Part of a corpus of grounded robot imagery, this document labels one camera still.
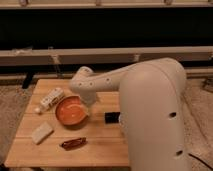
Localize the small black box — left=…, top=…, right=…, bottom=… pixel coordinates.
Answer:
left=104, top=112, right=120, bottom=124

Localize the orange ceramic bowl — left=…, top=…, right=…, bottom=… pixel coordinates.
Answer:
left=55, top=96, right=88, bottom=126

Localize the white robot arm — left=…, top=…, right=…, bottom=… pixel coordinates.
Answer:
left=69, top=58, right=190, bottom=171

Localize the white tube bottle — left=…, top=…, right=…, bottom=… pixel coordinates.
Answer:
left=35, top=87, right=65, bottom=114

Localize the black cable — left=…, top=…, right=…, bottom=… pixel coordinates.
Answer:
left=189, top=152, right=213, bottom=169

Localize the white sponge block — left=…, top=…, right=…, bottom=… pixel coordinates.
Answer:
left=31, top=122, right=54, bottom=144

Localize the brown wrapped snack bar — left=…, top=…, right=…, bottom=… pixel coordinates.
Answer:
left=60, top=137, right=87, bottom=150

